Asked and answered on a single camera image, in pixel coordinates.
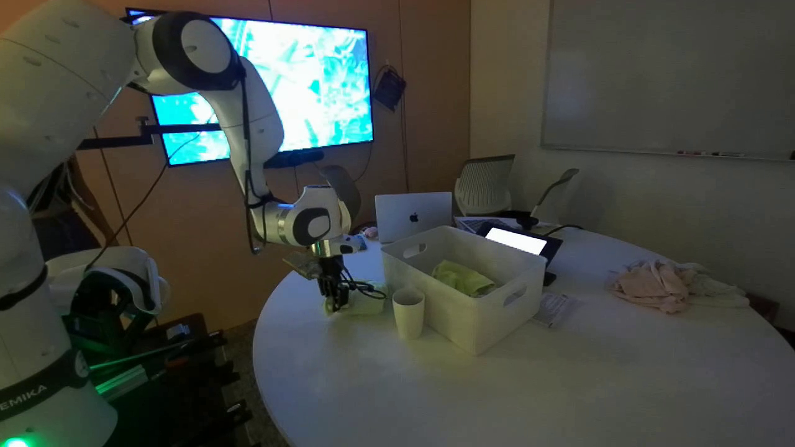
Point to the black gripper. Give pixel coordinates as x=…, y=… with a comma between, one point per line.
x=330, y=270

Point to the yellow towel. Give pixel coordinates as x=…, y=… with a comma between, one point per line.
x=462, y=277

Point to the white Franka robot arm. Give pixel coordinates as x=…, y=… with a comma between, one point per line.
x=64, y=84

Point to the white plastic basket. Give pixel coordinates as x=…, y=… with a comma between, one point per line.
x=488, y=319

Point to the white paper cup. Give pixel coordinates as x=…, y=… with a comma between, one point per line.
x=408, y=319

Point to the silver laptop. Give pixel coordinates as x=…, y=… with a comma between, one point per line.
x=412, y=216

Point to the tablet with lit screen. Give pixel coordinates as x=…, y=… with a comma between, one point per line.
x=518, y=239

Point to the black robot cart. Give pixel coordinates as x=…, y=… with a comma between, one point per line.
x=165, y=388

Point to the white VR headset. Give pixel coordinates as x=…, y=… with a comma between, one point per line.
x=133, y=273

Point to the small clear plastic packet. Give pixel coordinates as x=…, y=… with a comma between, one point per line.
x=559, y=308

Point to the curved grey chair back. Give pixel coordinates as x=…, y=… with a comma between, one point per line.
x=567, y=174

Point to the person in dark clothes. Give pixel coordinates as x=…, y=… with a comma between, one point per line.
x=70, y=215

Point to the pink cloth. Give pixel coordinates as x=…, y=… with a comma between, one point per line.
x=653, y=286

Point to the whiteboard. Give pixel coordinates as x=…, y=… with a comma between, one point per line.
x=662, y=76

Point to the black wall device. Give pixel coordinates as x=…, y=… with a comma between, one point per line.
x=390, y=88

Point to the wall mounted TV monitor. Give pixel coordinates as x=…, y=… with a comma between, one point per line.
x=330, y=76

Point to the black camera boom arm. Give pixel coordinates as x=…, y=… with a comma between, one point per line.
x=125, y=141

